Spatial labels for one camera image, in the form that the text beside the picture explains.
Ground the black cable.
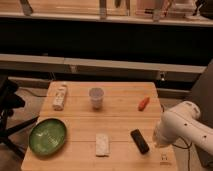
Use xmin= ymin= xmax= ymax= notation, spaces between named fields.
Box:
xmin=160 ymin=103 xmax=194 ymax=171

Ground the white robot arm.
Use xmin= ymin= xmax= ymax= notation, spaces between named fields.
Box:
xmin=153 ymin=101 xmax=213 ymax=155

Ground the green plate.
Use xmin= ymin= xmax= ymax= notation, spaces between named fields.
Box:
xmin=28 ymin=118 xmax=67 ymax=157

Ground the black eraser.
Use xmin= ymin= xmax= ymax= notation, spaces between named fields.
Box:
xmin=130 ymin=129 xmax=149 ymax=154

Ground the black office chair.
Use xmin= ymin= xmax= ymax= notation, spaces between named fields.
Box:
xmin=0 ymin=74 xmax=38 ymax=161

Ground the white plastic cup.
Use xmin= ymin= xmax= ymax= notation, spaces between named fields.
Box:
xmin=89 ymin=87 xmax=104 ymax=109

